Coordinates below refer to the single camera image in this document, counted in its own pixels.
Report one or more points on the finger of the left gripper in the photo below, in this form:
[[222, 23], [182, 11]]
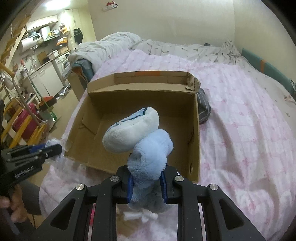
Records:
[[36, 148], [50, 151]]

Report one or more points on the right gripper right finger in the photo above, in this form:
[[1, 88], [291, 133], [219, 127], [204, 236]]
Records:
[[170, 193]]

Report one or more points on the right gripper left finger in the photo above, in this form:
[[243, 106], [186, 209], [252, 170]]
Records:
[[124, 189]]

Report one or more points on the white sock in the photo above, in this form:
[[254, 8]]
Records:
[[128, 214]]

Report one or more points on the light blue plush slipper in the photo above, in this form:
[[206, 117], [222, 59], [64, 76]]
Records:
[[150, 146]]

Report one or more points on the person's left hand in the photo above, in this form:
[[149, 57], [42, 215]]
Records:
[[15, 204]]

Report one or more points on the red suitcase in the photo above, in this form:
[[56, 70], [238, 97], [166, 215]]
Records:
[[21, 118]]

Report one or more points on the dark plaid cloth bundle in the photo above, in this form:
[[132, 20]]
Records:
[[204, 108]]

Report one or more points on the pink patterned bed quilt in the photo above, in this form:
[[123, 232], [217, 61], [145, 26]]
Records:
[[247, 146]]

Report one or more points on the white washing machine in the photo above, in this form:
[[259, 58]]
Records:
[[60, 64]]

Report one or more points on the white water heater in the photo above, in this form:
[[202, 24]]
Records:
[[29, 42]]

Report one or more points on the grey white rolled duvet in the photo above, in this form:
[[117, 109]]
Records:
[[99, 52]]

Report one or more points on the teal orange pillow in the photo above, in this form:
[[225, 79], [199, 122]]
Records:
[[266, 68]]

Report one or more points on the yellow wooden chair frame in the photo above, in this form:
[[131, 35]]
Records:
[[10, 138]]

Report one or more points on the green handled broom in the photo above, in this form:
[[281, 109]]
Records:
[[36, 89]]

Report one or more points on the wall power outlet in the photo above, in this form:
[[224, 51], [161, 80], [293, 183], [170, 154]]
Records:
[[109, 6]]

